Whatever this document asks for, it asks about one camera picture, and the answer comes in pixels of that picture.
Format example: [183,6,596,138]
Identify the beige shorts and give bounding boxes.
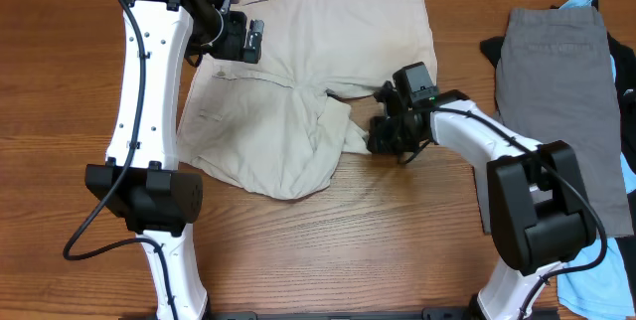
[177,0,437,200]

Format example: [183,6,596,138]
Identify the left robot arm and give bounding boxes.
[84,0,264,319]

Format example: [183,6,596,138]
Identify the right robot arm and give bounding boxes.
[367,63,607,319]

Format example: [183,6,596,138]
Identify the grey shorts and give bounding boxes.
[495,7,634,238]

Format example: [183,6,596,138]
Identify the light blue garment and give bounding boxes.
[557,0,635,319]

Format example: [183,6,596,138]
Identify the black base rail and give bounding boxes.
[118,306,562,320]

